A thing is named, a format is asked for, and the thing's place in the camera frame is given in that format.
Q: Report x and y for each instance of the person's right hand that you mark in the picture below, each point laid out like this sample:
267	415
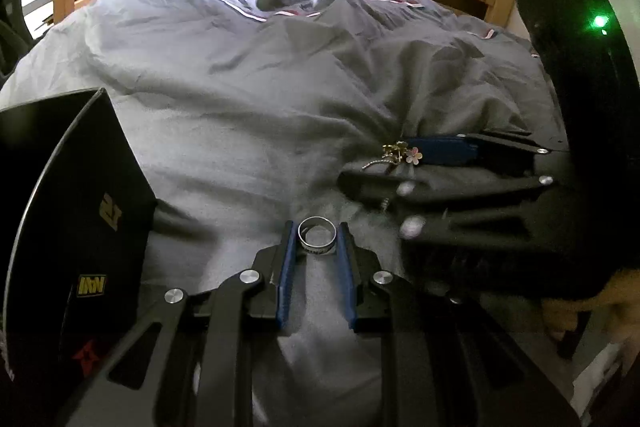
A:
600	307

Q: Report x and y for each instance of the grey striped duvet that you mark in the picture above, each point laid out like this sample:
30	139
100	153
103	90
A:
250	82

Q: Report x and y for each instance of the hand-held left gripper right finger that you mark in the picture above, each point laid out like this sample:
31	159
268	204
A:
347	279

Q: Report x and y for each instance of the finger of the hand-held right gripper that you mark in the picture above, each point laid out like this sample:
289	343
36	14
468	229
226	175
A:
445	149
450	199

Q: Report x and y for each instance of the black cardboard box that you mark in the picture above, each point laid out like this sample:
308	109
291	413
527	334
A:
75	207

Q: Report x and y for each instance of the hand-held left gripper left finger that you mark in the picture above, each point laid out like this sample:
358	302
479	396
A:
284	279

